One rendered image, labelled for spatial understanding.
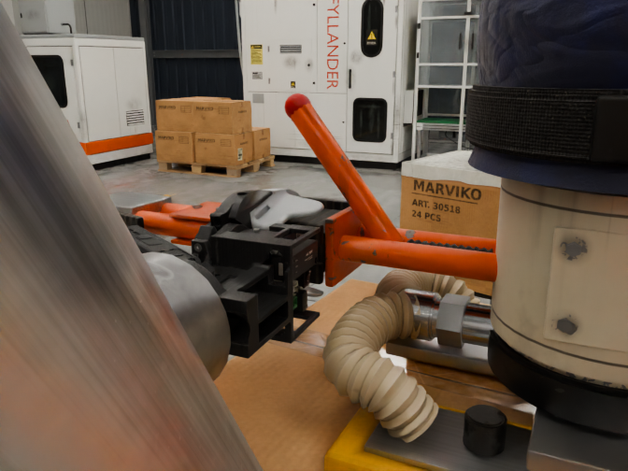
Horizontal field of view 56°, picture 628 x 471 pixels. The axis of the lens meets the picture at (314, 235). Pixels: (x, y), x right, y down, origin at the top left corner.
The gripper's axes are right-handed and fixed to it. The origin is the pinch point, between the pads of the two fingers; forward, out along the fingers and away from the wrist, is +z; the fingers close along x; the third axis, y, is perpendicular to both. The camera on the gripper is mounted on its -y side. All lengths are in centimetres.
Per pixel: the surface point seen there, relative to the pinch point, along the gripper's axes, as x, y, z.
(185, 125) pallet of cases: -56, -420, 581
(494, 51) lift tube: 15.7, 18.3, -6.7
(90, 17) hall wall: 112, -894, 947
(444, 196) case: -27, -13, 147
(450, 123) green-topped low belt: -55, -117, 730
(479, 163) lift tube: 8.5, 17.8, -6.2
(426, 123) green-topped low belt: -56, -148, 728
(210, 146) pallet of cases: -79, -381, 576
